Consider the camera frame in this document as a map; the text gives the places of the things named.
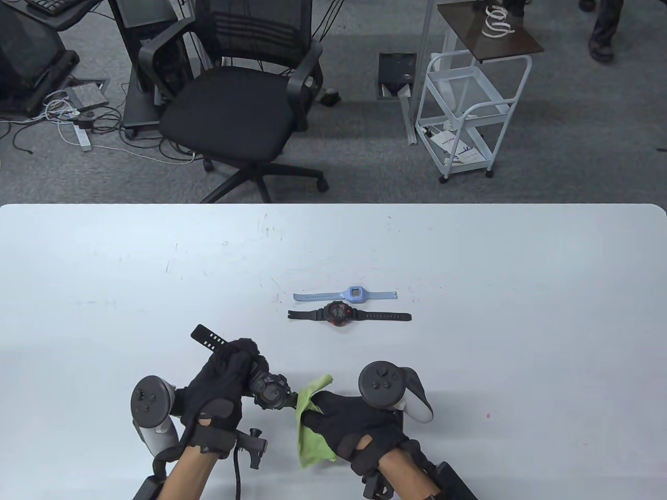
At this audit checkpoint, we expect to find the person's right hand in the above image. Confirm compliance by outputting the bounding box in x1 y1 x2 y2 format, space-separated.
302 391 411 467

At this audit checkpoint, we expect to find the grey floor plate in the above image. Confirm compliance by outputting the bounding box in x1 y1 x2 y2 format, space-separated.
65 77 111 111

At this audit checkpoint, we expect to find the black keyboard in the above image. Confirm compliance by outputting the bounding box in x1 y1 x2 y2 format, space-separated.
25 0 76 15

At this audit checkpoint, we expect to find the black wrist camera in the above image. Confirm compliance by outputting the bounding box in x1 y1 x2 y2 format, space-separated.
234 428 268 470
362 469 394 498

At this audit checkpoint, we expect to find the black watch dotted strap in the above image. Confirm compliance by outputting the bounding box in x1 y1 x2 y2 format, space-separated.
191 324 299 412

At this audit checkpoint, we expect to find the white cable bundle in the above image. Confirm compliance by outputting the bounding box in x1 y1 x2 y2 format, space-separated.
42 90 87 124

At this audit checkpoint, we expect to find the open black floor box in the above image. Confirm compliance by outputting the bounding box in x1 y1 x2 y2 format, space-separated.
378 52 417 99

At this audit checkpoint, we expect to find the white paper sheet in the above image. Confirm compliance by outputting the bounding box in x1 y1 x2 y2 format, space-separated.
428 130 483 166

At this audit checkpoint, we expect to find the black red watch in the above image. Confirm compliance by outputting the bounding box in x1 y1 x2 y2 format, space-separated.
288 301 412 328

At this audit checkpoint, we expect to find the white coiled cable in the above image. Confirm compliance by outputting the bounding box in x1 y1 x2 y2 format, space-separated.
480 5 516 39

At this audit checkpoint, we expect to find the green microfibre cloth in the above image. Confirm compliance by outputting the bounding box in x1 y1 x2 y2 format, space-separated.
296 374 340 470

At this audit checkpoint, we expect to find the person's left forearm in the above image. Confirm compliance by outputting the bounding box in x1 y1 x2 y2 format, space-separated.
158 445 220 500

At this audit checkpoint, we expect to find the black rolling computer stand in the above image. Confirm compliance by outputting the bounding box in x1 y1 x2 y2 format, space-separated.
107 0 196 140

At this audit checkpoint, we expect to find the white rolling cart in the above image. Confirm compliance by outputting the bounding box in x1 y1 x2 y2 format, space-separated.
399 0 545 146
415 52 533 184

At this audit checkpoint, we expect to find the black desk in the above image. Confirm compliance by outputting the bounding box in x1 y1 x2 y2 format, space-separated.
0 0 105 32

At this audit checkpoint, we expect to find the grey white hand controller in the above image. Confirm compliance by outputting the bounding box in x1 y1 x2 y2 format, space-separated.
131 375 181 458
359 361 435 424

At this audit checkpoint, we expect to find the black machine base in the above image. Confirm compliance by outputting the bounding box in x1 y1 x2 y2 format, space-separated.
0 8 81 118

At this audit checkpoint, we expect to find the light blue watch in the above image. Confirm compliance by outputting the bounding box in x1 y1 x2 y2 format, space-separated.
293 285 399 305

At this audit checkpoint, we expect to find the person's left hand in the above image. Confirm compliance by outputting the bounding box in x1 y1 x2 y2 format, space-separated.
180 339 269 453

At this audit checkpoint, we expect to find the person's right forearm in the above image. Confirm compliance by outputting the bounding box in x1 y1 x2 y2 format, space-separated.
377 447 439 500

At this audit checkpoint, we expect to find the black mesh office chair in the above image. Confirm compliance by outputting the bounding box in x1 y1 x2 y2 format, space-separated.
138 0 330 204

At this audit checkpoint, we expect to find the black arm strap box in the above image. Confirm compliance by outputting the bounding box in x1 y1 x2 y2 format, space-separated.
132 475 167 500
417 461 478 500

